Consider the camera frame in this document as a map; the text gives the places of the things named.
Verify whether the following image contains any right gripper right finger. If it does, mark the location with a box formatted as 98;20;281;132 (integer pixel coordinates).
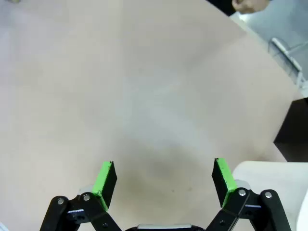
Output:
204;157;293;231

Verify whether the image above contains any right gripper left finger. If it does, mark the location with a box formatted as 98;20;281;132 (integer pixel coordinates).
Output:
39;160;123;231

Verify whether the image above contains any tall white paper cup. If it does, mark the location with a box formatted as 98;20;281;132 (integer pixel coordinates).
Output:
231;160;308;231

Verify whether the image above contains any person's bare hand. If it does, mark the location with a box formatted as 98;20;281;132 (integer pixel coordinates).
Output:
232;0;268;13

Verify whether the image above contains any black open box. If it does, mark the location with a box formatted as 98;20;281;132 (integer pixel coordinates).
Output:
273;97;308;162

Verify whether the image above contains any white side table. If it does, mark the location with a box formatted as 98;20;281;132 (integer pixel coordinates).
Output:
268;37;308;93

